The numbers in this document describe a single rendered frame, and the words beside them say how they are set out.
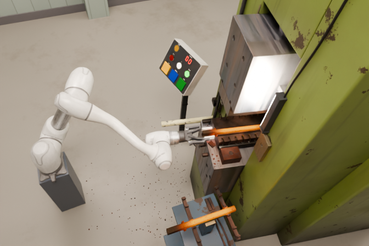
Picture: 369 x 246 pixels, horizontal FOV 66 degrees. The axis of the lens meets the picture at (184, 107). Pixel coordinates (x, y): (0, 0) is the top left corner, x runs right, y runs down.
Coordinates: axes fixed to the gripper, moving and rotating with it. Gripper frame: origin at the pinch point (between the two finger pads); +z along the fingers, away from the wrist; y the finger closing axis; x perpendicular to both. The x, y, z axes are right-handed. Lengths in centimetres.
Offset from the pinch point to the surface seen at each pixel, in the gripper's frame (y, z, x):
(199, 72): -41.8, 1.0, 14.6
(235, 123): -5.7, 20.5, -0.6
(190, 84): -39.0, -5.0, 5.3
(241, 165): 21.5, 17.6, -8.2
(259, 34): -2, 13, 77
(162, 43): -213, 1, -99
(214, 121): -9.7, 7.0, -1.6
